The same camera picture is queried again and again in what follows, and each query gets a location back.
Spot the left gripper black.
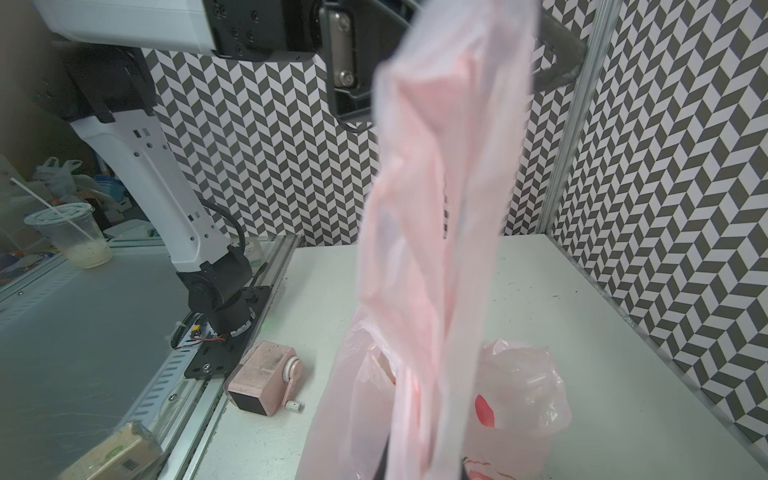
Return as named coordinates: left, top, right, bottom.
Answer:
left=318, top=0, right=420, bottom=123

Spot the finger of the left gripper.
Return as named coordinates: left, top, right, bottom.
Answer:
left=533, top=10, right=588, bottom=93

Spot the pink plastic bag fruit print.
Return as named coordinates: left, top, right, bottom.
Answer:
left=296, top=1, right=571, bottom=479

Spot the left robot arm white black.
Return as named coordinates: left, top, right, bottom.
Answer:
left=36, top=1, right=422, bottom=379

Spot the white plastic bag background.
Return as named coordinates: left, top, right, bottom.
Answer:
left=32, top=157, right=116, bottom=206

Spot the plastic cup with straw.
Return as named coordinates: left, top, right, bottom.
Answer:
left=11, top=178, right=113, bottom=269

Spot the aluminium rail base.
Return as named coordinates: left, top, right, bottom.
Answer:
left=0, top=233, right=301, bottom=480

